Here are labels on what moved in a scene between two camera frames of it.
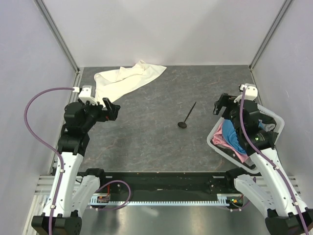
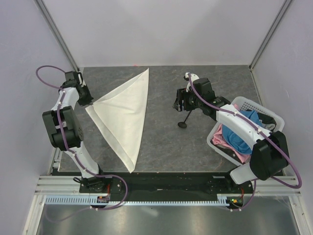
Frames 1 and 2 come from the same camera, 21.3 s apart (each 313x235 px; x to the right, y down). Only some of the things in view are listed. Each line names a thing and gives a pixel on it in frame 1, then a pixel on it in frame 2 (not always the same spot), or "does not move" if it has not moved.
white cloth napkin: [110, 84] -> [118, 116]
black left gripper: [110, 114] -> [88, 101]
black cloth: [272, 134] does not move
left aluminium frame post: [57, 33] does not move
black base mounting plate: [175, 183] does not move
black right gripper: [226, 100] -> [182, 94]
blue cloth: [230, 135] does not move
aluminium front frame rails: [47, 183] does not move
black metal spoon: [183, 124] does not move
